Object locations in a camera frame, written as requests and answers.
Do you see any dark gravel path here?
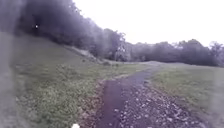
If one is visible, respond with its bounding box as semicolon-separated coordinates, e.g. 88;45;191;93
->
95;61;208;128

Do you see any wood of dark trees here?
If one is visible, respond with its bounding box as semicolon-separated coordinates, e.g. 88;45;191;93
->
0;0;224;68

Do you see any green grass field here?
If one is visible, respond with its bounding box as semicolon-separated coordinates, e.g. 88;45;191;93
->
0;31;151;128

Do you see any green grass strip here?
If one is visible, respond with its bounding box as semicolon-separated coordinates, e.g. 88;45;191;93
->
146;61;224;128

